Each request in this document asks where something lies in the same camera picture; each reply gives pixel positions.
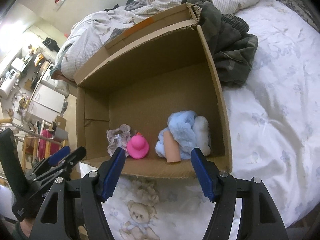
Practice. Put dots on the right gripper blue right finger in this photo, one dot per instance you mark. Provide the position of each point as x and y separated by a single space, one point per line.
205 172

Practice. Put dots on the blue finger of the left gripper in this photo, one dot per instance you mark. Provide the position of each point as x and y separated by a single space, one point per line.
70 161
54 159

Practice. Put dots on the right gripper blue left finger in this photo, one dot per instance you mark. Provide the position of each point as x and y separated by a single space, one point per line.
110 172

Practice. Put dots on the tan cardboard tube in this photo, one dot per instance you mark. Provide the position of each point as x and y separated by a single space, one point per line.
171 148

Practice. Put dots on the pink rubber duck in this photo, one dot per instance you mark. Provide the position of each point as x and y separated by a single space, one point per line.
138 146

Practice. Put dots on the beige frilly fabric scrunchie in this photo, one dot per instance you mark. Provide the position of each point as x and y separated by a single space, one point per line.
123 129

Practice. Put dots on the clear plastic packet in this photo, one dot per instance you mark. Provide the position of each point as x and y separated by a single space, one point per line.
116 139

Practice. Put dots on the person's left hand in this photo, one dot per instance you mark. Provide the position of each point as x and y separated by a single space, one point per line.
23 229

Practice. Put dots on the wooden shelf rack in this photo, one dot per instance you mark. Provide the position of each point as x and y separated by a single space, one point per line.
28 142

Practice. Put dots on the white kitchen cabinets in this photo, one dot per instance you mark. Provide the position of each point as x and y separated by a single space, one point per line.
45 104

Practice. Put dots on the white floral bed duvet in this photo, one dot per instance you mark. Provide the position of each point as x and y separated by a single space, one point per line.
274 127

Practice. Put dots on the black hanging bag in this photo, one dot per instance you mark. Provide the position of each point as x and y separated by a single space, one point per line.
51 44

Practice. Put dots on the camouflage dark green jacket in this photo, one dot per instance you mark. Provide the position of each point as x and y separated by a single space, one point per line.
231 45

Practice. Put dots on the crumpled checkered beige quilt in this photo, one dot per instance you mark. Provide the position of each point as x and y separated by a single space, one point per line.
96 29

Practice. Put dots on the black white striped blanket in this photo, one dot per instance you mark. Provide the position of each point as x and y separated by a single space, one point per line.
292 0

